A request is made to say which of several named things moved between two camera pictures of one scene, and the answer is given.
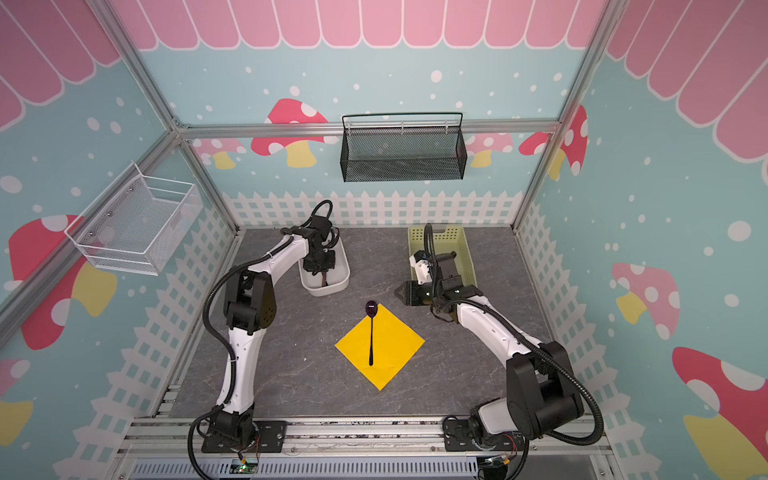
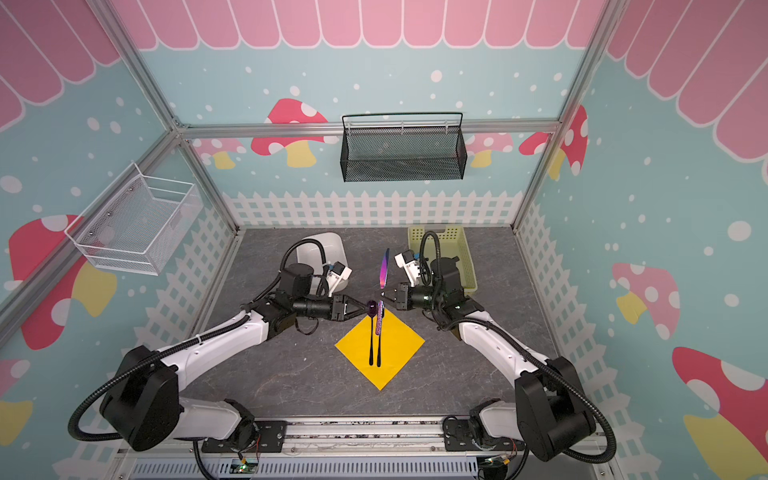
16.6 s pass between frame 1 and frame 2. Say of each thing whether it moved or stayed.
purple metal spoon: stayed
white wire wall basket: stayed
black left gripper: moved
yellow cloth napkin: stayed
